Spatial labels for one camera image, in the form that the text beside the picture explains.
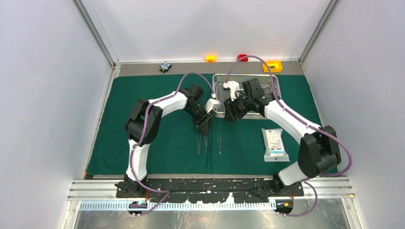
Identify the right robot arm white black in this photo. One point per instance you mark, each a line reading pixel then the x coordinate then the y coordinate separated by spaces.
pixel 318 147

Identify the small blue black toy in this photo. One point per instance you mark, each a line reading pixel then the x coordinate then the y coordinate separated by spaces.
pixel 165 67

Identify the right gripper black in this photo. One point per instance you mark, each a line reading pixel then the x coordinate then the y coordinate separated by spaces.
pixel 231 110

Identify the long steel forceps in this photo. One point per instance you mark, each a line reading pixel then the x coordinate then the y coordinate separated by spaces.
pixel 199 138

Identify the thin steel tweezers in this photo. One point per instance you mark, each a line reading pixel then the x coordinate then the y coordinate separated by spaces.
pixel 219 141

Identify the metal mesh tray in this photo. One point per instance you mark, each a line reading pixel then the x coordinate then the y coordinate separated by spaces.
pixel 220 78

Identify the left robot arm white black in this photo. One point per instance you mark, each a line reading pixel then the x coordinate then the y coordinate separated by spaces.
pixel 143 124

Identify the red toy brick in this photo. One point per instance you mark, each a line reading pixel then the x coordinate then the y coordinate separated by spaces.
pixel 242 57

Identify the steel spatula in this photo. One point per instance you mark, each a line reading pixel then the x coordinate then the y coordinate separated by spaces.
pixel 206 143

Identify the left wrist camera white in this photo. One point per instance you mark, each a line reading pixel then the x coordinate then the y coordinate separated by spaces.
pixel 212 104

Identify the yellow toy block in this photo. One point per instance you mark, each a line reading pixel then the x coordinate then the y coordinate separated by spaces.
pixel 273 66

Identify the aluminium frame rail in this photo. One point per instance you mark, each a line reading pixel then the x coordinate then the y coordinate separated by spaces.
pixel 326 187

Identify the orange toy brick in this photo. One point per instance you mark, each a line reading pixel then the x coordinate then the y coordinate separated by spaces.
pixel 210 58

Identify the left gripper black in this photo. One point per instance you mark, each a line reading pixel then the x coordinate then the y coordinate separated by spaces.
pixel 203 119

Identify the white paper packet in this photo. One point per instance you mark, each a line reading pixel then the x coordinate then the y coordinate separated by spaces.
pixel 275 151

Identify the green surgical cloth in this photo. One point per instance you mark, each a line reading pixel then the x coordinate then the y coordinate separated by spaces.
pixel 174 150

